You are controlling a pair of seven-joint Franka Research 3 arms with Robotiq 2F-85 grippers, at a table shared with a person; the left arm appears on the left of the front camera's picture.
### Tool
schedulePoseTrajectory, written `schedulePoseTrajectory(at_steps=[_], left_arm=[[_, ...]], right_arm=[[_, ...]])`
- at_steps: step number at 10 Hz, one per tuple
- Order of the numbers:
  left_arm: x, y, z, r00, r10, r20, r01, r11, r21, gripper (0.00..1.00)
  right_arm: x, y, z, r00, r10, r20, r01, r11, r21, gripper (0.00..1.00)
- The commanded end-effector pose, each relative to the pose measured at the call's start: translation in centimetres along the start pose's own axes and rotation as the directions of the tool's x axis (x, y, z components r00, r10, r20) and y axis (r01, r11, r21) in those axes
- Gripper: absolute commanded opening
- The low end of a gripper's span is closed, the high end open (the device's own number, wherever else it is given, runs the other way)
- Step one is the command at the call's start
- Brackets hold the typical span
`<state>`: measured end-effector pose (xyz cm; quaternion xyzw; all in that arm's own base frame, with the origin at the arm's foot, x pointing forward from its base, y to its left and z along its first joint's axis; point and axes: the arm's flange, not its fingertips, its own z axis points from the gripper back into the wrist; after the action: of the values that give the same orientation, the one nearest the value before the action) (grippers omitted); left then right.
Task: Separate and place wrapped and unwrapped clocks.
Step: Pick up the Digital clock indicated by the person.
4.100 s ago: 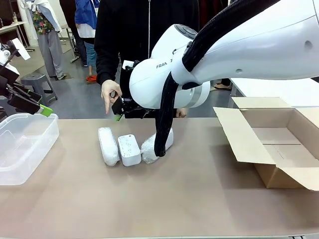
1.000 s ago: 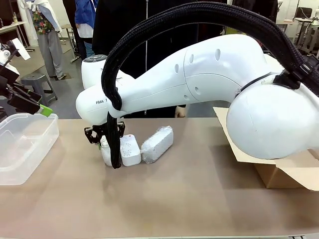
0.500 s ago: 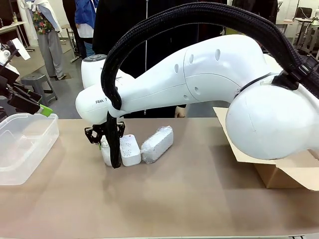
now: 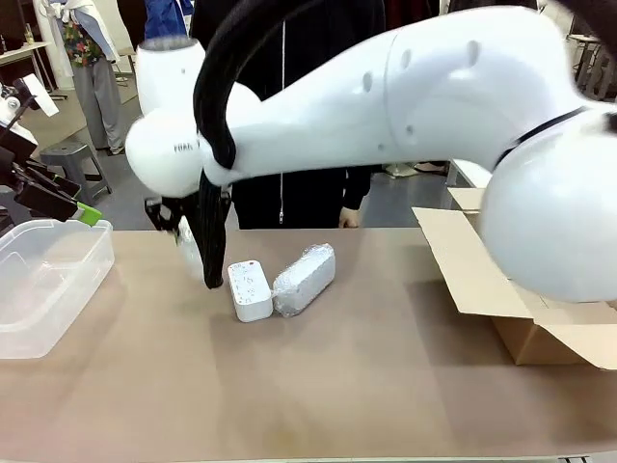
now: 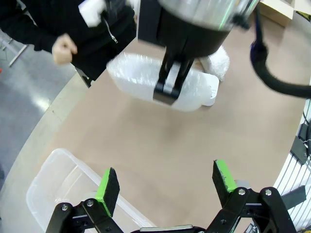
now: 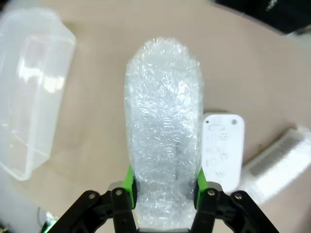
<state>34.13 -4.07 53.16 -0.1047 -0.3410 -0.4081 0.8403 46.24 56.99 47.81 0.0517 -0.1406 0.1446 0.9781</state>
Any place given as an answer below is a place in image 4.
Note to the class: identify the person's left forearm black sleeve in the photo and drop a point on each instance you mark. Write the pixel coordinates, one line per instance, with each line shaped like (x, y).
(356, 188)

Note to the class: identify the brown cardboard box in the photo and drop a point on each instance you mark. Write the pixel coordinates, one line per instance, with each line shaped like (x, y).
(482, 270)

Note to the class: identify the mannequin with floral shirt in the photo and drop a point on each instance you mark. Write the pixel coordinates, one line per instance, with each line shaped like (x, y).
(91, 72)

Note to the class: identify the wooden desk with metal legs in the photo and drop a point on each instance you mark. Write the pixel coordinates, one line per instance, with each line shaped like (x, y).
(584, 39)

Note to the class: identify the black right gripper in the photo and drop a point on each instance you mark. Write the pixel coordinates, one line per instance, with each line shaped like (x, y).
(166, 212)

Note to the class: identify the clear plastic bin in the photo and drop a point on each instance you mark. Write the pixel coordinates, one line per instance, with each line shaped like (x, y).
(48, 289)

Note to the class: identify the white table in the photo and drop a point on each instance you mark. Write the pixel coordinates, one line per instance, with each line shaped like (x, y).
(470, 171)

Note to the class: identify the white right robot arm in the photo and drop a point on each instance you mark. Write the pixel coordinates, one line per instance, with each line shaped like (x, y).
(385, 96)

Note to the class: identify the small bottle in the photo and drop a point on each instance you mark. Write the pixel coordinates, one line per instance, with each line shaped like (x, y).
(30, 35)

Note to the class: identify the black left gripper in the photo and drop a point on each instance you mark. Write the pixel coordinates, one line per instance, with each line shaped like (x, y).
(12, 166)

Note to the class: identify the person in blue jacket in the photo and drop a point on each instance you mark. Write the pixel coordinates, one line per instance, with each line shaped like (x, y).
(166, 19)

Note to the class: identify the light wooden table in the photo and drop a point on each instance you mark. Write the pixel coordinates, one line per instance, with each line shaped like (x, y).
(24, 50)

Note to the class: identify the person torso black jacket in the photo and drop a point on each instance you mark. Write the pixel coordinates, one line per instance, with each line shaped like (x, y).
(299, 202)

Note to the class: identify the white paper tag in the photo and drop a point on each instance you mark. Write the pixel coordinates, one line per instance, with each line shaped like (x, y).
(42, 96)

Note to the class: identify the grey plastic stool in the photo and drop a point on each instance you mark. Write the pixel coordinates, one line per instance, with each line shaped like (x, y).
(72, 154)

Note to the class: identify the bubble clock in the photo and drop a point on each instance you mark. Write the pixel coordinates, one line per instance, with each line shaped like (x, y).
(191, 255)
(303, 284)

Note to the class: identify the person's left hand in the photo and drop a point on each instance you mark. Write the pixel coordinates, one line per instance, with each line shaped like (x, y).
(349, 218)

